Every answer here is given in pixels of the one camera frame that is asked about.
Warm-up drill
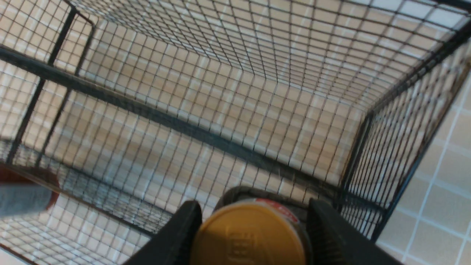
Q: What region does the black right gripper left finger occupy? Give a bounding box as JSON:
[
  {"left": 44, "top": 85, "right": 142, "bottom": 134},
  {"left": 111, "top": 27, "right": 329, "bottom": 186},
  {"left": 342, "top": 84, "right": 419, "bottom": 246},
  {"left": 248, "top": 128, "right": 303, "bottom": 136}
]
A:
[{"left": 124, "top": 200, "right": 202, "bottom": 265}]

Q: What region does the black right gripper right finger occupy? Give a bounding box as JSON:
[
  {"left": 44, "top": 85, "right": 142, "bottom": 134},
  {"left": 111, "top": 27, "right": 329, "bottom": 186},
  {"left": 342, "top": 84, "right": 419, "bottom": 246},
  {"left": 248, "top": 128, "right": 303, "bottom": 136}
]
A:
[{"left": 307, "top": 198, "right": 401, "bottom": 265}]

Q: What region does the dark vinegar bottle gold cap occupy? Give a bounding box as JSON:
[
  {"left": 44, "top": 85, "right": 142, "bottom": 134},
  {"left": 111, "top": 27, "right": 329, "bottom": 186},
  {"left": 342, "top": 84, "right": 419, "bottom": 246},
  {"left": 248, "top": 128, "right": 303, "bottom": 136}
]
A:
[{"left": 190, "top": 185, "right": 314, "bottom": 265}]

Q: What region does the red chili sauce bottle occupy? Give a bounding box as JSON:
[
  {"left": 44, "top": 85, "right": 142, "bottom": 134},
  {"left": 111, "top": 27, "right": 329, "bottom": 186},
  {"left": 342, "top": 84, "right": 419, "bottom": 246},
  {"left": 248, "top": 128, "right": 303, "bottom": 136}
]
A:
[{"left": 0, "top": 165, "right": 59, "bottom": 218}]

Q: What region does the beige checkered tablecloth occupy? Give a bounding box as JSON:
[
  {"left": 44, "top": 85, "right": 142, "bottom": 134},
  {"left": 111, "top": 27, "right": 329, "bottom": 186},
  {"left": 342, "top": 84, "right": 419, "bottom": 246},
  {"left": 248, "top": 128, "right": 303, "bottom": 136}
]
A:
[{"left": 0, "top": 0, "right": 471, "bottom": 265}]

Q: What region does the black wire mesh rack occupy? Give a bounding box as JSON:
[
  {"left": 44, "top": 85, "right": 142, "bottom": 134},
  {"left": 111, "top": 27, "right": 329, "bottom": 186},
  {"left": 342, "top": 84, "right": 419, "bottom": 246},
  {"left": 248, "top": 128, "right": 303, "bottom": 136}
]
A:
[{"left": 0, "top": 0, "right": 471, "bottom": 265}]

